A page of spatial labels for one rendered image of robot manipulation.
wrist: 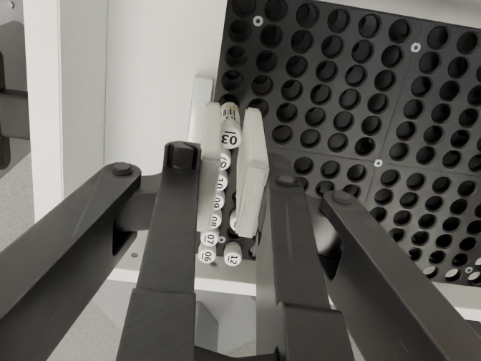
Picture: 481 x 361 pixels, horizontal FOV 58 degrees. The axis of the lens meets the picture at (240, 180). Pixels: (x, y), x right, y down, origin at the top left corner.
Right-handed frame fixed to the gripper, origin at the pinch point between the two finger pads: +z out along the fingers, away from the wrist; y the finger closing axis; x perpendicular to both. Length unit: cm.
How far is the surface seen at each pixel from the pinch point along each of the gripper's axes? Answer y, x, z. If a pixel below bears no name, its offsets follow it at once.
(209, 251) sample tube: 0.1, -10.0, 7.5
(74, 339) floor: -39, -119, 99
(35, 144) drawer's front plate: -10.5, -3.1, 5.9
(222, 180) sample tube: 0.3, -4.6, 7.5
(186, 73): -3.2, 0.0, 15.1
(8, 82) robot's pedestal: -39, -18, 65
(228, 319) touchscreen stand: 14, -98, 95
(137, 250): -5.4, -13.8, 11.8
